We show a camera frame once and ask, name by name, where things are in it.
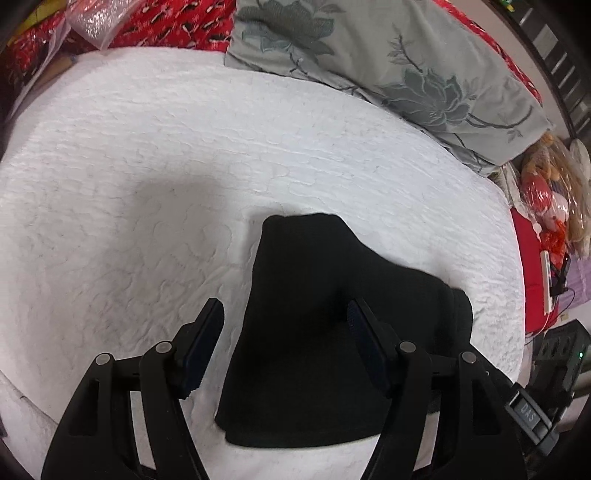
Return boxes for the red cloth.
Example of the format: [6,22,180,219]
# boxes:
[509,208,551,335]

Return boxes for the clear plastic bag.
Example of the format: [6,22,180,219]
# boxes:
[65,0,149,51]

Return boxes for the purple cloth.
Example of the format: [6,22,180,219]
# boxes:
[553,258,591,326]

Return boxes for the red foil wrapped package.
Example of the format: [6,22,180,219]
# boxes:
[0,22,71,109]

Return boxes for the white power strip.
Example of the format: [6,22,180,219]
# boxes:
[539,249,556,315]

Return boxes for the yellow bag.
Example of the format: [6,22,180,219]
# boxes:
[21,0,63,26]

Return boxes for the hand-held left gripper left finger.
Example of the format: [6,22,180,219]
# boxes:
[41,298,226,480]

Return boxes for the black cable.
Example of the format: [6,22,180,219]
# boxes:
[549,255,577,300]

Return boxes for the bagged plush toys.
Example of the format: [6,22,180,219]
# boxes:
[518,133,591,260]

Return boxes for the black pants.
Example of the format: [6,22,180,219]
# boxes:
[215,213,474,449]

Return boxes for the dark slatted headboard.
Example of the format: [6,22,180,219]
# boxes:
[502,0,591,141]

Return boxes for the white quilted bed cover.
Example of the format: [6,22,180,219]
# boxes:
[0,46,528,480]

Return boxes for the grey floral pillow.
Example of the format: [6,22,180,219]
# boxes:
[225,0,553,177]

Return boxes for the red printed blanket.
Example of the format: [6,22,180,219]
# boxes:
[105,0,544,108]

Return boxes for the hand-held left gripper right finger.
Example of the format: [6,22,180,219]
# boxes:
[346,298,529,480]

